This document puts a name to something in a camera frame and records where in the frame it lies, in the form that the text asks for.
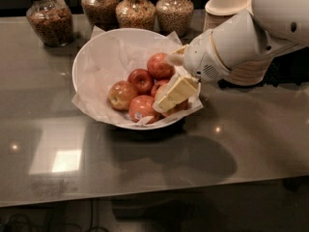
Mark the far red apple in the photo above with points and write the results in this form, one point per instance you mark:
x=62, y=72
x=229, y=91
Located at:
x=158, y=68

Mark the glass cereal jar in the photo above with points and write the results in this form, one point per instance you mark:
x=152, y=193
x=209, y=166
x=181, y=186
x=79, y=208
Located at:
x=174, y=15
x=101, y=13
x=52, y=21
x=136, y=14

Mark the back red apple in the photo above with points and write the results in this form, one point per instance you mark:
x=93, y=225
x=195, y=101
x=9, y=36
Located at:
x=141, y=80

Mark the right yellow red apple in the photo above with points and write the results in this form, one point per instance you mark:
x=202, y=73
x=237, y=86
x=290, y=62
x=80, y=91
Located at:
x=179, y=107

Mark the left glass cereal jar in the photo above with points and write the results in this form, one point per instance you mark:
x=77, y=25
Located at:
x=52, y=21

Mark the white paper liner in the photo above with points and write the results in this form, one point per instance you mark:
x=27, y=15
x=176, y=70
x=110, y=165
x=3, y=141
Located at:
x=103, y=58

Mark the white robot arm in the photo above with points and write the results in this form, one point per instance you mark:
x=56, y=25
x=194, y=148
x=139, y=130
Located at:
x=269, y=29

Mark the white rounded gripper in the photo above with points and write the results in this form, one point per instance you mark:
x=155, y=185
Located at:
x=200, y=59

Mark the middle red apple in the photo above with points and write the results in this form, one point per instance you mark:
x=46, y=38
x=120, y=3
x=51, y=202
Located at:
x=157, y=85

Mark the white bowl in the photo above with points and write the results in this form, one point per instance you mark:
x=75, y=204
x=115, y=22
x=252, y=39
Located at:
x=96, y=65

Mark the front red apple with sticker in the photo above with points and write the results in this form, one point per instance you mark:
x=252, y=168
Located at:
x=141, y=107

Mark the left yellowish red apple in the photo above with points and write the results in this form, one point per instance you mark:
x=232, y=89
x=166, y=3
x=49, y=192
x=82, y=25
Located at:
x=120, y=95

